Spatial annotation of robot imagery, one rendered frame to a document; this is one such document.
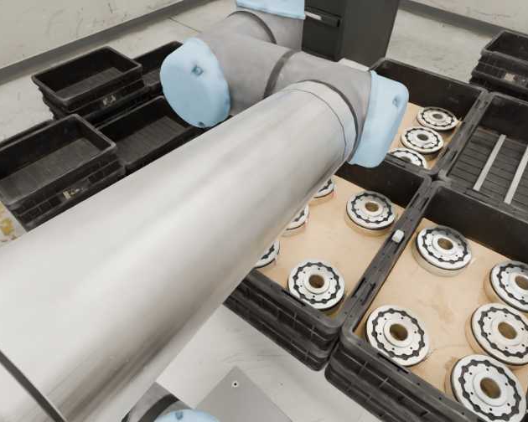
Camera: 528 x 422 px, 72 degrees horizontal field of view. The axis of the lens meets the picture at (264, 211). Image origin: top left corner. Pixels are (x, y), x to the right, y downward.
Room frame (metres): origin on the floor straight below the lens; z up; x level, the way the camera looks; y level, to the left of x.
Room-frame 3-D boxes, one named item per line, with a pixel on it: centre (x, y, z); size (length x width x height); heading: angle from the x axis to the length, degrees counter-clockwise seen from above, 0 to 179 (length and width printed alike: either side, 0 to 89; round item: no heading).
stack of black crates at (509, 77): (1.73, -1.31, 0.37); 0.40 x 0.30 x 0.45; 48
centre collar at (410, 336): (0.23, -0.22, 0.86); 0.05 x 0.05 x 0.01
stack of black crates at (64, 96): (1.55, 0.80, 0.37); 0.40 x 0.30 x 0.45; 138
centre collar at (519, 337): (0.23, -0.40, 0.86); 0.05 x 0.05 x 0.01
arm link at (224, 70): (0.34, 0.03, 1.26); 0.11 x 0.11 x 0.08; 59
